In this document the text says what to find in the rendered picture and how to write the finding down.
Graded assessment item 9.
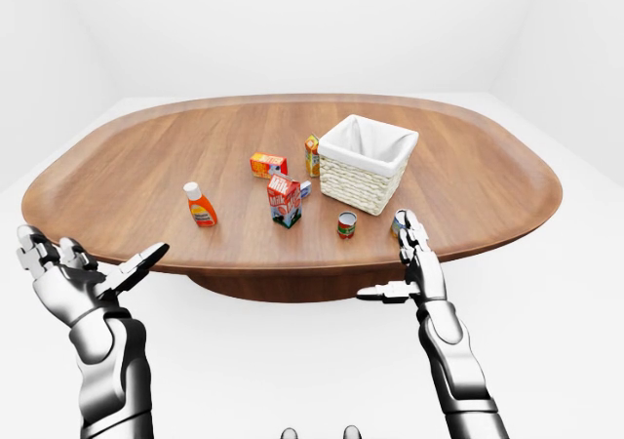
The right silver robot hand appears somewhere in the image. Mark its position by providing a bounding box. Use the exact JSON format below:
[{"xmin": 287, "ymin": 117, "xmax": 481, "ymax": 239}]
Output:
[{"xmin": 356, "ymin": 209, "xmax": 449, "ymax": 306}]

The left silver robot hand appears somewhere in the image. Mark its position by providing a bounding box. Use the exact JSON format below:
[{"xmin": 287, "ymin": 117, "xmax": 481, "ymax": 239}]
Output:
[{"xmin": 16, "ymin": 223, "xmax": 171, "ymax": 329}]

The white woven basket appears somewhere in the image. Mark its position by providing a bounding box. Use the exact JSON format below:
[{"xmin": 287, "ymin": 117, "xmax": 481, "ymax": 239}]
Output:
[{"xmin": 317, "ymin": 113, "xmax": 420, "ymax": 217}]

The red and green tin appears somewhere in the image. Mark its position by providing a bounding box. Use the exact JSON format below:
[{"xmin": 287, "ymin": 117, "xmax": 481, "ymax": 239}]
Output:
[{"xmin": 336, "ymin": 211, "xmax": 358, "ymax": 241}]

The round dark wooden table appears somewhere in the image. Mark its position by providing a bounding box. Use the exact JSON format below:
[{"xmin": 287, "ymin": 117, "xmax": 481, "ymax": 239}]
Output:
[{"xmin": 20, "ymin": 93, "xmax": 564, "ymax": 304}]

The orange bottle with white cap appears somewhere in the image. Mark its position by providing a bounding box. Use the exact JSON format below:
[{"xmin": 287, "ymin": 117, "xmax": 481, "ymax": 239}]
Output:
[{"xmin": 182, "ymin": 181, "xmax": 218, "ymax": 228}]

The red milk carton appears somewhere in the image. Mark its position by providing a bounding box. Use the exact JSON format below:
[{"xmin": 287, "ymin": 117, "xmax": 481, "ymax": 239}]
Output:
[{"xmin": 266, "ymin": 173, "xmax": 303, "ymax": 230}]

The orange juice carton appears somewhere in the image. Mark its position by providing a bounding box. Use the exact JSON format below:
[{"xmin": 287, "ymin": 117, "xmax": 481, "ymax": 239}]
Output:
[{"xmin": 304, "ymin": 134, "xmax": 322, "ymax": 179}]

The red and orange butter box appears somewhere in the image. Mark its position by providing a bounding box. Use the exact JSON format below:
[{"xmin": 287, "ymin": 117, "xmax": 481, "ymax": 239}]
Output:
[{"xmin": 250, "ymin": 151, "xmax": 289, "ymax": 180}]

